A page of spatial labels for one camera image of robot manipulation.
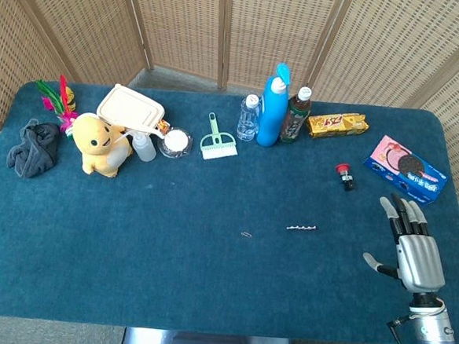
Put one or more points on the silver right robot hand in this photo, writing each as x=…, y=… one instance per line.
x=420, y=260

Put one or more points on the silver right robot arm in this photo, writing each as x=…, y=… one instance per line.
x=436, y=336

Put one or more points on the small metal paper clip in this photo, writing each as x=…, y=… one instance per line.
x=246, y=234

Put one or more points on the blue sandwich cookie box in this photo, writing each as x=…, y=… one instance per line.
x=407, y=168

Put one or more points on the red emergency stop button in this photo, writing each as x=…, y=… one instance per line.
x=345, y=177

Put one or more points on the dark grey crumpled cloth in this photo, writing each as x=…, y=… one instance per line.
x=32, y=150

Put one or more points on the yellow cracker packet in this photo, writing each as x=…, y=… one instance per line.
x=337, y=125

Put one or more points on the yellow plush dinosaur toy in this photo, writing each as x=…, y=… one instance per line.
x=97, y=145

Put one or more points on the brown tea bottle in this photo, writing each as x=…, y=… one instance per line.
x=295, y=119

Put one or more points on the blue table cloth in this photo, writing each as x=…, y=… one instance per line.
x=168, y=254

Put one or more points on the colourful feather shuttlecock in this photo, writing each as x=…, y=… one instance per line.
x=63, y=103

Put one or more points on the blue flip-cap bottle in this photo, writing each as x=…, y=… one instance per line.
x=273, y=112

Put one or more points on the translucent squeeze wash bottle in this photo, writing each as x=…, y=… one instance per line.
x=144, y=148

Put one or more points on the clear water bottle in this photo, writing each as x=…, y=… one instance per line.
x=248, y=120

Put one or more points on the beige lidded lunch box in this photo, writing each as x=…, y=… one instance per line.
x=129, y=108

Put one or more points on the green plastic brush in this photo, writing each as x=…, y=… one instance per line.
x=218, y=144

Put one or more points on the small colourful snack packet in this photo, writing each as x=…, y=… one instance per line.
x=163, y=125

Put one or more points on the round foil dish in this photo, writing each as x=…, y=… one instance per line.
x=175, y=141

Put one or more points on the woven wooden folding screen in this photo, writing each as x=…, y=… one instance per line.
x=271, y=29

